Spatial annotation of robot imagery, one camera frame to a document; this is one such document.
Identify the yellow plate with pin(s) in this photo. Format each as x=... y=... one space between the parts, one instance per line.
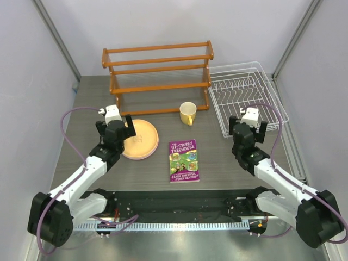
x=145 y=140

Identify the white wire dish rack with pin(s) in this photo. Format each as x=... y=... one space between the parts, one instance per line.
x=233 y=87

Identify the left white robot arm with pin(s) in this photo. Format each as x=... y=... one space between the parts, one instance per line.
x=54 y=215

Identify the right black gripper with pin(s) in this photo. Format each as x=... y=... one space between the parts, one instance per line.
x=260 y=136

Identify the purple treehouse book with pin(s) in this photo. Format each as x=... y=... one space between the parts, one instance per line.
x=183 y=162

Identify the white slotted cable duct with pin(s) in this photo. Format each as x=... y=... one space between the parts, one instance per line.
x=93 y=225

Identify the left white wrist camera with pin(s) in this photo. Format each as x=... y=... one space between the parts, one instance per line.
x=110 y=113

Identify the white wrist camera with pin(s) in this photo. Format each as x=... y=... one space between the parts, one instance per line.
x=249 y=116
x=110 y=113

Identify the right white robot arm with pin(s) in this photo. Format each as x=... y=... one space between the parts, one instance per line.
x=315 y=215

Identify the orange wooden shelf rack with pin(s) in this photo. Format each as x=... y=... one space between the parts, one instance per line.
x=159 y=74

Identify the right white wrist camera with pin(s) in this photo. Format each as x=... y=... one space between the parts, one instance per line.
x=249 y=116

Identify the yellow mug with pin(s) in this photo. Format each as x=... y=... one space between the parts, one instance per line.
x=187 y=112

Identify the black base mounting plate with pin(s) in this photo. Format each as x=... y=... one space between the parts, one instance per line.
x=183 y=206

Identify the purple plate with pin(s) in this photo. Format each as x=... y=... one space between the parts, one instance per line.
x=142 y=157

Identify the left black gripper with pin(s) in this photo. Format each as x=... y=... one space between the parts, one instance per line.
x=100 y=126

